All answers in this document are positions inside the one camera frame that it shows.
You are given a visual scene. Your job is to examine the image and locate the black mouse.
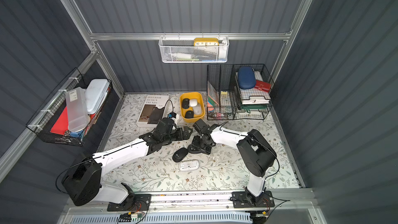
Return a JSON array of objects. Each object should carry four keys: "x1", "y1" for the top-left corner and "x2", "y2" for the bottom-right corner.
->
[
  {"x1": 172, "y1": 147, "x2": 188, "y2": 163},
  {"x1": 184, "y1": 111, "x2": 194, "y2": 119},
  {"x1": 187, "y1": 144, "x2": 202, "y2": 154},
  {"x1": 181, "y1": 98, "x2": 190, "y2": 110}
]

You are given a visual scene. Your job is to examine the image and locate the grey computer mouse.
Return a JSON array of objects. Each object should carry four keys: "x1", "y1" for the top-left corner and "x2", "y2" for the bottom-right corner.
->
[{"x1": 193, "y1": 105, "x2": 202, "y2": 116}]

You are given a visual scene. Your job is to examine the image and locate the white mouse blue accent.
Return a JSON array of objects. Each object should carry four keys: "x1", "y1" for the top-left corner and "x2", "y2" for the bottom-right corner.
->
[{"x1": 189, "y1": 99, "x2": 198, "y2": 107}]

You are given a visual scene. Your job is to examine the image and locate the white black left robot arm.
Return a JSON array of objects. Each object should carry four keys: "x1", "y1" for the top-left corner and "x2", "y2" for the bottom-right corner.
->
[{"x1": 61, "y1": 118, "x2": 193, "y2": 209}]

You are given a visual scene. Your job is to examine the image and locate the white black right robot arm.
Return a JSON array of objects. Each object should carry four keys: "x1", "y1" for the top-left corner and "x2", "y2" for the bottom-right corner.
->
[{"x1": 187, "y1": 119, "x2": 277, "y2": 202}]

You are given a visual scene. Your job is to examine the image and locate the white mouse upside down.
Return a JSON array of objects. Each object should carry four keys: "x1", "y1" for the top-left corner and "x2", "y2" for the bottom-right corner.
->
[{"x1": 179, "y1": 160, "x2": 200, "y2": 172}]

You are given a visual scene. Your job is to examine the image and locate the yellow plastic storage box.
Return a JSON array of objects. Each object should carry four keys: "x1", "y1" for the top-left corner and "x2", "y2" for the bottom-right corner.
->
[{"x1": 180, "y1": 92, "x2": 205, "y2": 123}]

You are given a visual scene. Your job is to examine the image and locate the translucent plastic box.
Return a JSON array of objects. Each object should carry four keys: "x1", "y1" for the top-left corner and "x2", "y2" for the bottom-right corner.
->
[{"x1": 65, "y1": 87, "x2": 90, "y2": 132}]

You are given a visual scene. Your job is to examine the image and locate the floral table mat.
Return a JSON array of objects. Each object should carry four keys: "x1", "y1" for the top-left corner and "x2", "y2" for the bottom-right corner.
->
[{"x1": 103, "y1": 94, "x2": 300, "y2": 192}]

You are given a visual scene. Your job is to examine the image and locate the colourful folders in organizer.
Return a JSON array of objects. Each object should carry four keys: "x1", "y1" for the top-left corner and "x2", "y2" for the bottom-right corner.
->
[{"x1": 207, "y1": 81, "x2": 219, "y2": 112}]

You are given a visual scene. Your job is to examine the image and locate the interior design trends book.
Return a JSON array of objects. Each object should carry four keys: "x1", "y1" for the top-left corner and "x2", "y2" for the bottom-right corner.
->
[{"x1": 136, "y1": 94, "x2": 169, "y2": 128}]

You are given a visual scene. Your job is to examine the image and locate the checkered notebook stack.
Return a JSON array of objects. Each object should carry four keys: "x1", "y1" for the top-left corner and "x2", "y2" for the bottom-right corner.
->
[{"x1": 234, "y1": 72, "x2": 271, "y2": 105}]

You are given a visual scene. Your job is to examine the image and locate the blue glasses case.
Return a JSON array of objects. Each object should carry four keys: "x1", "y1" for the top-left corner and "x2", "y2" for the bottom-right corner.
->
[{"x1": 237, "y1": 66, "x2": 257, "y2": 90}]

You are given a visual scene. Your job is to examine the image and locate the red small wallet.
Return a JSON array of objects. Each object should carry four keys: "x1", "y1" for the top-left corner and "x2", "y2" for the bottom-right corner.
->
[{"x1": 255, "y1": 80, "x2": 272, "y2": 92}]

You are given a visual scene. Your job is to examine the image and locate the white plastic case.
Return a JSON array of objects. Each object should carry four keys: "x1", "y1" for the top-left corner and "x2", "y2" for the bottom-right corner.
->
[{"x1": 85, "y1": 79, "x2": 109, "y2": 115}]

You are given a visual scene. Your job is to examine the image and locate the yellow clock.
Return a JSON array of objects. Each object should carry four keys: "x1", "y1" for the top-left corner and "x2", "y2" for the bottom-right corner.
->
[{"x1": 193, "y1": 37, "x2": 219, "y2": 47}]

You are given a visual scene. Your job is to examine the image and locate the red folder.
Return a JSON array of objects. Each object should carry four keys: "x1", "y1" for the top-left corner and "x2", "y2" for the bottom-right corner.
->
[{"x1": 50, "y1": 107, "x2": 84, "y2": 138}]

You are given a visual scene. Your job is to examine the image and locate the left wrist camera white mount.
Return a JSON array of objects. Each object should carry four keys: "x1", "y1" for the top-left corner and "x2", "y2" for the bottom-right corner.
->
[{"x1": 167, "y1": 112, "x2": 179, "y2": 124}]

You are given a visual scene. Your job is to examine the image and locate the black wire desk organizer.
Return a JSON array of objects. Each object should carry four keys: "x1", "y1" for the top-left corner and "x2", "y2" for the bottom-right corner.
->
[{"x1": 207, "y1": 64, "x2": 274, "y2": 120}]

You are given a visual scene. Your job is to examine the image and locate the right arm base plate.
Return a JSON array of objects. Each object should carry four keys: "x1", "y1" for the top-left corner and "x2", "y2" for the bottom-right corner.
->
[{"x1": 230, "y1": 191, "x2": 275, "y2": 209}]

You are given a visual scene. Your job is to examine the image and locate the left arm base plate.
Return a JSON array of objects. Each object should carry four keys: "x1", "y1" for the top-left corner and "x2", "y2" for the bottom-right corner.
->
[{"x1": 107, "y1": 194, "x2": 152, "y2": 212}]

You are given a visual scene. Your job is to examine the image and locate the white mesh wall basket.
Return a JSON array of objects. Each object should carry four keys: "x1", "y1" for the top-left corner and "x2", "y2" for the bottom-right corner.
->
[{"x1": 159, "y1": 36, "x2": 230, "y2": 63}]

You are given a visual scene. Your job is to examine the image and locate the black wire side basket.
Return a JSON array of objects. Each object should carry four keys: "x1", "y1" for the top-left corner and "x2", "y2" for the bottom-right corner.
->
[{"x1": 26, "y1": 69, "x2": 113, "y2": 146}]

